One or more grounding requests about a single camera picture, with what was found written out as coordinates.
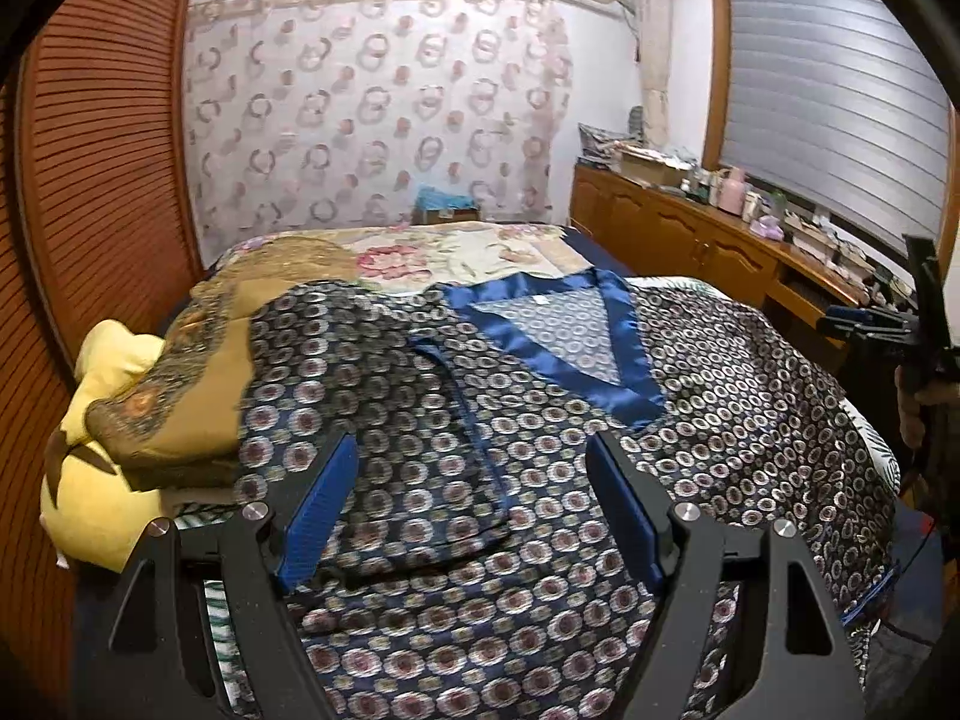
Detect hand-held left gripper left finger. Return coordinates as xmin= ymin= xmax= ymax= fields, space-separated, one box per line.
xmin=71 ymin=431 xmax=361 ymax=720

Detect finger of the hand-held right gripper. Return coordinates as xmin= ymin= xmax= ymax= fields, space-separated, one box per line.
xmin=827 ymin=303 xmax=912 ymax=325
xmin=817 ymin=317 xmax=912 ymax=351

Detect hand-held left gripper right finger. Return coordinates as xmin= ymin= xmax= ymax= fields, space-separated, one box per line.
xmin=585 ymin=431 xmax=875 ymax=720

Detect blue medallion print pajama top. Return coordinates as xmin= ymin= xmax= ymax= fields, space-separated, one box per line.
xmin=236 ymin=266 xmax=901 ymax=720

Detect person's right hand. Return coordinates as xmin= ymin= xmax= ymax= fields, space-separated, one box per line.
xmin=896 ymin=367 xmax=932 ymax=452

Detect pink bottle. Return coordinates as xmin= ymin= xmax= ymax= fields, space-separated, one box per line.
xmin=716 ymin=169 xmax=747 ymax=215

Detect wooden cabinet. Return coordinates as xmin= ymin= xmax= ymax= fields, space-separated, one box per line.
xmin=568 ymin=165 xmax=916 ymax=353

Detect folded gold patterned blanket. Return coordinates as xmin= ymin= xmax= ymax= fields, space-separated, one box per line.
xmin=86 ymin=236 xmax=391 ymax=488

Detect yellow blanket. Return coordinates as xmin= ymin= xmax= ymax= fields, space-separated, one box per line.
xmin=39 ymin=319 xmax=188 ymax=575

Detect grey window blind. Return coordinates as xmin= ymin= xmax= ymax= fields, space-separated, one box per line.
xmin=720 ymin=0 xmax=953 ymax=256

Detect cardboard box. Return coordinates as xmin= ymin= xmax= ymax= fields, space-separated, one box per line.
xmin=611 ymin=142 xmax=691 ymax=188

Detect navy blue bed cover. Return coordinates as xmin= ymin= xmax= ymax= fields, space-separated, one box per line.
xmin=562 ymin=225 xmax=638 ymax=278

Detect floral bedsheet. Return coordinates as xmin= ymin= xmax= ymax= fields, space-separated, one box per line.
xmin=202 ymin=223 xmax=601 ymax=297

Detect printed bag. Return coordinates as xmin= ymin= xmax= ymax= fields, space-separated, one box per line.
xmin=577 ymin=124 xmax=638 ymax=166

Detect white wrapped pipe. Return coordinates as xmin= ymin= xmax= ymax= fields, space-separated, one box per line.
xmin=628 ymin=0 xmax=676 ymax=147

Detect blue box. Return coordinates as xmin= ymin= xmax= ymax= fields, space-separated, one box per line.
xmin=415 ymin=186 xmax=481 ymax=224

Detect wooden louvered wardrobe door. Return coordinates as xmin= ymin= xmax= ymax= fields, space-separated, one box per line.
xmin=0 ymin=0 xmax=207 ymax=720

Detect ring patterned curtain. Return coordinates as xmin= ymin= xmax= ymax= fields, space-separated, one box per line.
xmin=184 ymin=0 xmax=578 ymax=233

